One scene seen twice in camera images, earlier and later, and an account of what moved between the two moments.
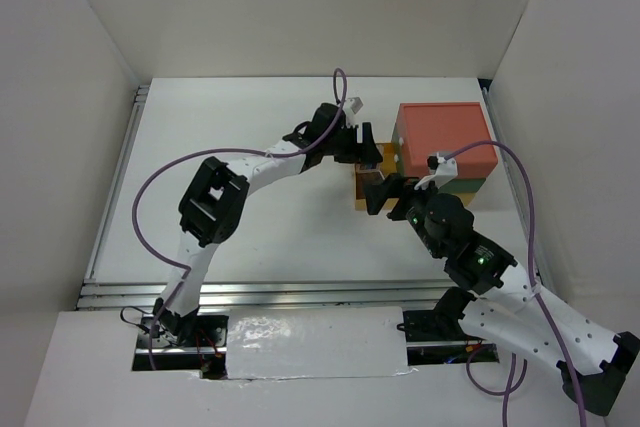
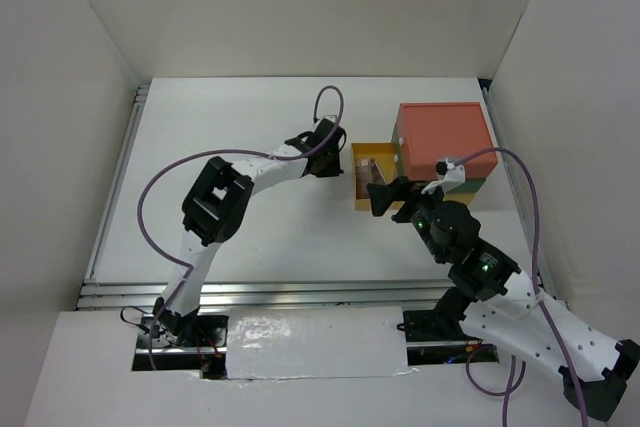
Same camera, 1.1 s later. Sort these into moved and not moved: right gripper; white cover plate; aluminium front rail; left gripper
Moved: left gripper
Not moved: aluminium front rail; right gripper; white cover plate
